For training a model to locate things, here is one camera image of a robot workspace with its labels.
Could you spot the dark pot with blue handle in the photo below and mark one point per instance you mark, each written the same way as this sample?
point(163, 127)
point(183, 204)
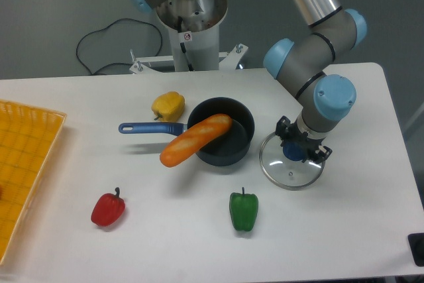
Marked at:
point(223, 151)

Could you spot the glass lid with blue knob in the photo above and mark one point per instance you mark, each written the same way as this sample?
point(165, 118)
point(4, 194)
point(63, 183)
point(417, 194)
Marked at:
point(283, 172)

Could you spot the yellow toy bell pepper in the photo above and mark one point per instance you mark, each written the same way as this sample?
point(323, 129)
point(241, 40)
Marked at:
point(168, 107)

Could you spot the green toy bell pepper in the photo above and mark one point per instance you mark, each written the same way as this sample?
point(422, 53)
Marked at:
point(243, 209)

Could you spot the yellow plastic basket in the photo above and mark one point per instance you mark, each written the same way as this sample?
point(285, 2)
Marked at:
point(28, 135)

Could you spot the red toy bell pepper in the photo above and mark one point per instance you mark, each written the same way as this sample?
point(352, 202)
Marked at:
point(108, 209)

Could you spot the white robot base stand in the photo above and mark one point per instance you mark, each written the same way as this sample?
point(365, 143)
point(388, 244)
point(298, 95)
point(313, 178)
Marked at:
point(194, 31)

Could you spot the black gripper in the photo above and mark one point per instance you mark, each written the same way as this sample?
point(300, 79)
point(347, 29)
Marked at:
point(298, 146)

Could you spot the orange toy baguette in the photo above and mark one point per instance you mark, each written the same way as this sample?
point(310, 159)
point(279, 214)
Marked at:
point(195, 138)

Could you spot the black object at table corner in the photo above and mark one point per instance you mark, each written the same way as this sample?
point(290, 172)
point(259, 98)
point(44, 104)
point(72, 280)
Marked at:
point(416, 241)

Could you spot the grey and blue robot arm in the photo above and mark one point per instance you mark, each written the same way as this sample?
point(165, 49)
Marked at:
point(298, 67)

